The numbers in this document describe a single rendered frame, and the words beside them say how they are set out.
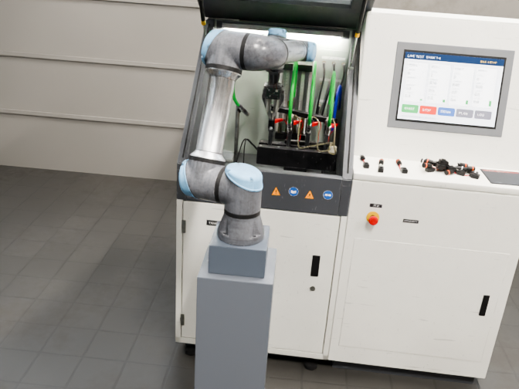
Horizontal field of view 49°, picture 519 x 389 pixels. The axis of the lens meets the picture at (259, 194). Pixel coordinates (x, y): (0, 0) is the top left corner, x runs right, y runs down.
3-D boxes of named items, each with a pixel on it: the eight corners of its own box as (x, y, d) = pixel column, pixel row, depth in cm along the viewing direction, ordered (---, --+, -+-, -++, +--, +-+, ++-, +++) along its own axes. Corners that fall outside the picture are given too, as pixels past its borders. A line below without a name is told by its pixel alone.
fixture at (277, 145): (255, 179, 250) (257, 146, 244) (257, 170, 259) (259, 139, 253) (332, 187, 247) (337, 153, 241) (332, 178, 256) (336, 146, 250)
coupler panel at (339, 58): (313, 117, 266) (320, 49, 254) (313, 115, 270) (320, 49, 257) (340, 120, 266) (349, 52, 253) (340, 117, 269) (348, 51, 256)
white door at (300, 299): (180, 337, 260) (181, 201, 233) (181, 334, 262) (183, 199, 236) (321, 354, 256) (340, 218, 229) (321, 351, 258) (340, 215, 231)
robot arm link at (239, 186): (253, 218, 174) (256, 177, 169) (213, 209, 178) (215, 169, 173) (266, 204, 184) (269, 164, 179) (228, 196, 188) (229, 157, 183)
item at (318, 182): (185, 200, 234) (186, 164, 227) (188, 196, 238) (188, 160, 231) (337, 215, 229) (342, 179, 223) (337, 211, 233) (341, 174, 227)
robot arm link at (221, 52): (215, 204, 175) (248, 27, 172) (171, 194, 179) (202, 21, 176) (228, 204, 186) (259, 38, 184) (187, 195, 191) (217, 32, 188)
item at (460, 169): (422, 174, 225) (424, 161, 223) (418, 165, 235) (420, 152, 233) (480, 180, 224) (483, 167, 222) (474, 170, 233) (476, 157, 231)
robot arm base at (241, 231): (262, 248, 178) (264, 219, 174) (214, 243, 178) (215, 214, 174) (265, 227, 191) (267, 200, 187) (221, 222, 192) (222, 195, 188)
